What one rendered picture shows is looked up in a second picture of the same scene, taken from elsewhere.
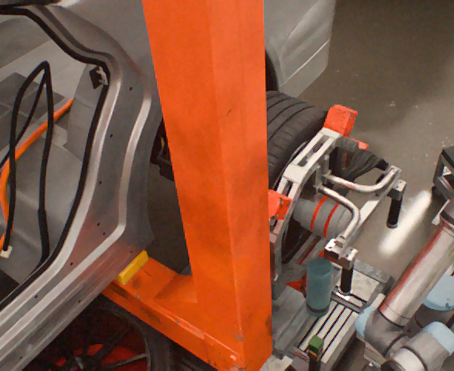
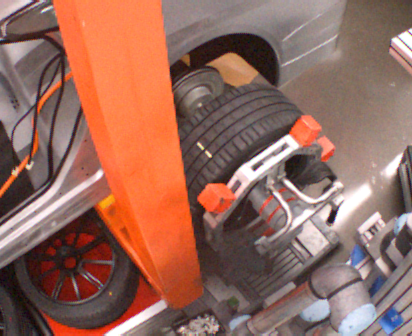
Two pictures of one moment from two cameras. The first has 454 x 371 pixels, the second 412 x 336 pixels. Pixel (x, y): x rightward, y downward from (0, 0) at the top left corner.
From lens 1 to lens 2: 0.60 m
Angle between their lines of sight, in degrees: 17
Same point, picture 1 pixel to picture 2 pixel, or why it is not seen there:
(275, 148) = (233, 148)
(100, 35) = not seen: hidden behind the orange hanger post
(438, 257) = (294, 305)
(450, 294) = (317, 311)
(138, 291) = (111, 218)
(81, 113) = not seen: hidden behind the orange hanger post
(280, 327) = (232, 265)
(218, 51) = (115, 140)
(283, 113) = (254, 113)
